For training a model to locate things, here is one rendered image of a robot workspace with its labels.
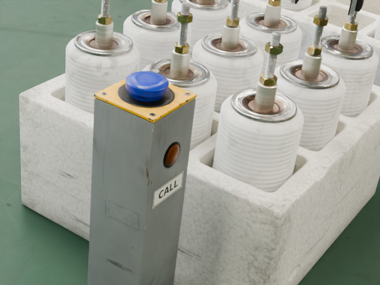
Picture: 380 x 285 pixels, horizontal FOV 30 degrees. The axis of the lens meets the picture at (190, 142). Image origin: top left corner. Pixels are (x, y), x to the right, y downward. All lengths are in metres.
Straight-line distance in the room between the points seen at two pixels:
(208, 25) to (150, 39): 0.13
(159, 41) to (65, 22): 0.70
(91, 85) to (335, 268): 0.41
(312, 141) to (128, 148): 0.31
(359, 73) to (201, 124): 0.24
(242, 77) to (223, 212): 0.21
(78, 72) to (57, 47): 0.63
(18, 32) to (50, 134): 0.68
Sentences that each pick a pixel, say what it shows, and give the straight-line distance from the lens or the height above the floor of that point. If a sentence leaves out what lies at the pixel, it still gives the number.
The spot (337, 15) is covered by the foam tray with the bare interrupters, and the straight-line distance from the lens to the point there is 1.41.
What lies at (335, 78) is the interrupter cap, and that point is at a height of 0.25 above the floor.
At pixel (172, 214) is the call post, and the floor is 0.18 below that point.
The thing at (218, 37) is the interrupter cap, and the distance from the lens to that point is 0.97.
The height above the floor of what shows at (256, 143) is 0.23.
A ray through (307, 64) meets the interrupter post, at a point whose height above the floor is 0.27.
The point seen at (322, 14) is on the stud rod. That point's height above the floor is 0.33.
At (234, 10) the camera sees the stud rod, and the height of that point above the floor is 0.30.
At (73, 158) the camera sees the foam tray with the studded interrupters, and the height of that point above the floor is 0.12.
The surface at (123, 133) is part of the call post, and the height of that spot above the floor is 0.29.
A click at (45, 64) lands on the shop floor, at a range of 1.45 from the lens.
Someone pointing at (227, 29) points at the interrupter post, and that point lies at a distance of 0.94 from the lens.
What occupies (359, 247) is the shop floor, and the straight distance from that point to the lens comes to 1.05.
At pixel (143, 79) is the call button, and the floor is 0.33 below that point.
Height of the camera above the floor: 0.62
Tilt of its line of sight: 31 degrees down
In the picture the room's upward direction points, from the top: 7 degrees clockwise
